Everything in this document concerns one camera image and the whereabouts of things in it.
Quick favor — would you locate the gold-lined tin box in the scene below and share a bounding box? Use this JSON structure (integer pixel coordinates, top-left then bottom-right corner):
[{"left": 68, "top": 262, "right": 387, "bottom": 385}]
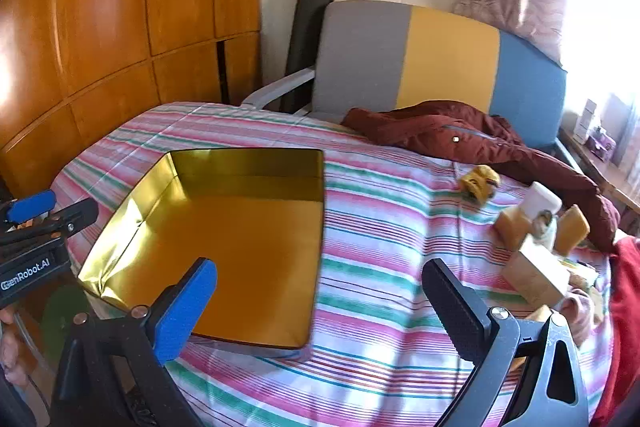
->
[{"left": 77, "top": 148, "right": 326, "bottom": 350}]

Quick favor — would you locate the torn yellow sponge block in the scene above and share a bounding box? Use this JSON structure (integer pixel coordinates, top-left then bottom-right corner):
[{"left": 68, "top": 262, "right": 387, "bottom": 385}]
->
[{"left": 554, "top": 204, "right": 591, "bottom": 256}]

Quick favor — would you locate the wooden desk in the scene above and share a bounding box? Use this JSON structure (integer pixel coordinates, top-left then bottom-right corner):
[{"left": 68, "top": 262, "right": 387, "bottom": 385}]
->
[{"left": 560, "top": 127, "right": 640, "bottom": 208}]

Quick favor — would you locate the grey yellow blue chair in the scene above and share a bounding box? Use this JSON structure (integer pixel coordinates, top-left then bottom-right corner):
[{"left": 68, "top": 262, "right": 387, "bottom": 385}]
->
[{"left": 240, "top": 0, "right": 569, "bottom": 148}]

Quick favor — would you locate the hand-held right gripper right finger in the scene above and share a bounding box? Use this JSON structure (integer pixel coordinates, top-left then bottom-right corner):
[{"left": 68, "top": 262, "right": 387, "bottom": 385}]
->
[{"left": 421, "top": 258, "right": 589, "bottom": 427}]

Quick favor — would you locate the white sock roll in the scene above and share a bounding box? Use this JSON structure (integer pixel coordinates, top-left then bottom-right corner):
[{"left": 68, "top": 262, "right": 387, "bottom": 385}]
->
[{"left": 520, "top": 182, "right": 562, "bottom": 219}]

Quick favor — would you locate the pink sock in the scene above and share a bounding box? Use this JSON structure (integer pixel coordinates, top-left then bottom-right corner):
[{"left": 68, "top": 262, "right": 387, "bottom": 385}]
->
[{"left": 560, "top": 289, "right": 604, "bottom": 344}]

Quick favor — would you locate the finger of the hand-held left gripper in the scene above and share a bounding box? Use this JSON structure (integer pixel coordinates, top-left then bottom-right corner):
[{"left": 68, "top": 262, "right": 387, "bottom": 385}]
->
[
  {"left": 0, "top": 197, "right": 100, "bottom": 253},
  {"left": 0, "top": 189, "right": 57, "bottom": 226}
]

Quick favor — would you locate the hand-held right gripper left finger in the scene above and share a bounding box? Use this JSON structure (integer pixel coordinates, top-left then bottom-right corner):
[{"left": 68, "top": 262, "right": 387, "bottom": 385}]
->
[{"left": 50, "top": 257, "right": 218, "bottom": 427}]

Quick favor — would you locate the wooden wardrobe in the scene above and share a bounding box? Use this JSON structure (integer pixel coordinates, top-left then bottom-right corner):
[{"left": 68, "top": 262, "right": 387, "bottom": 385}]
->
[{"left": 0, "top": 0, "right": 264, "bottom": 208}]

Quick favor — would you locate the beige cardboard box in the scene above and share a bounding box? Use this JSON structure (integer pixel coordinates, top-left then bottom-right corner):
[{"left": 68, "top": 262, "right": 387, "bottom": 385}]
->
[{"left": 501, "top": 237, "right": 571, "bottom": 308}]

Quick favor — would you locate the person's left hand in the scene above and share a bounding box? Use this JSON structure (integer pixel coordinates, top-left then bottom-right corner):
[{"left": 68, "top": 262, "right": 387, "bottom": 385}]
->
[{"left": 0, "top": 307, "right": 25, "bottom": 389}]

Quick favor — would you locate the dark rolled mat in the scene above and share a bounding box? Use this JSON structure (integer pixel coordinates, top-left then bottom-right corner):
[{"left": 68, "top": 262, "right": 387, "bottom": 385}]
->
[{"left": 283, "top": 0, "right": 335, "bottom": 112}]

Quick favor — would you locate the red fleece blanket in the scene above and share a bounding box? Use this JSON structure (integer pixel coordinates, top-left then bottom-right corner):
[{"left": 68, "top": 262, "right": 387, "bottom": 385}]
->
[{"left": 590, "top": 237, "right": 640, "bottom": 427}]

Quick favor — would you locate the green round stool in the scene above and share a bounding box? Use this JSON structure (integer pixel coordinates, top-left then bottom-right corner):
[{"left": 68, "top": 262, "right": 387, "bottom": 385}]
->
[{"left": 40, "top": 284, "right": 101, "bottom": 359}]

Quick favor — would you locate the striped blanket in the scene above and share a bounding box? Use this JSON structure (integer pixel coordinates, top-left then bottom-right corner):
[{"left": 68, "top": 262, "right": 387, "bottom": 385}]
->
[{"left": 50, "top": 102, "right": 616, "bottom": 427}]

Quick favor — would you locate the yellow patterned sock roll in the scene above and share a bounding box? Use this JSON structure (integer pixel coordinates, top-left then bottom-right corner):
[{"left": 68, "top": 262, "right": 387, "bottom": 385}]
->
[{"left": 460, "top": 165, "right": 501, "bottom": 204}]

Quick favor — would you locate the purple box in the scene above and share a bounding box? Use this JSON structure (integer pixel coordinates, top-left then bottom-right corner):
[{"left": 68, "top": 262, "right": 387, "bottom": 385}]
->
[{"left": 590, "top": 127, "right": 617, "bottom": 158}]

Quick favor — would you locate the white box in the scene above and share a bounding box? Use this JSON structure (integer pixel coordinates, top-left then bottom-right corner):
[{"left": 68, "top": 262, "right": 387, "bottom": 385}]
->
[{"left": 572, "top": 99, "right": 599, "bottom": 146}]

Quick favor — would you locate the maroon padded jacket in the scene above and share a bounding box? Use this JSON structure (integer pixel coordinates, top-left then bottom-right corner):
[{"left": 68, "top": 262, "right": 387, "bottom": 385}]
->
[{"left": 341, "top": 101, "right": 621, "bottom": 254}]

